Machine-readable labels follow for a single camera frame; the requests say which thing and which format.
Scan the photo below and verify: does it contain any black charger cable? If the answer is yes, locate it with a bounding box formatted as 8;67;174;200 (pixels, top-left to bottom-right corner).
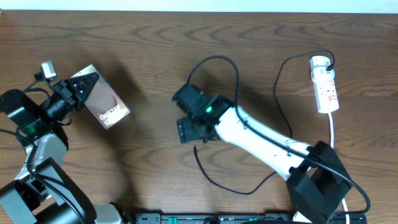
192;49;336;197

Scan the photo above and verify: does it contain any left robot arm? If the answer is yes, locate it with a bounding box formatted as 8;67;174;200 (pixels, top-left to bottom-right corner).
1;72;134;223

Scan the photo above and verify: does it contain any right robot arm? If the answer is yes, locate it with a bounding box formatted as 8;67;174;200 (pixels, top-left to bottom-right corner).
172;84;352;223

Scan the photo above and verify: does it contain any white power strip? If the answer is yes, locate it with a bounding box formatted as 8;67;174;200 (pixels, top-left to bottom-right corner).
310;55;339;114

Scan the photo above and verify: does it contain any black left camera cable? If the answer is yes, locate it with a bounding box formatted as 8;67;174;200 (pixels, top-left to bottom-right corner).
0;73;88;224

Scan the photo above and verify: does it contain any black camera cable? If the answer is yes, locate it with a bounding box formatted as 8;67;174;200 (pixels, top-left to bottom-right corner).
185;55;371;215
0;73;88;224

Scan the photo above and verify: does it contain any black right camera cable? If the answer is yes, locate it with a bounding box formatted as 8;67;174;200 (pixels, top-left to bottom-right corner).
185;55;371;215

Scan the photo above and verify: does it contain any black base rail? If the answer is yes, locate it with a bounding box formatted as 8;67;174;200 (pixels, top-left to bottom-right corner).
133;212;368;224

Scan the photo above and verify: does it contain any white power strip cord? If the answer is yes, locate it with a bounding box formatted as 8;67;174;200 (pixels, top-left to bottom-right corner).
327;112;351;224

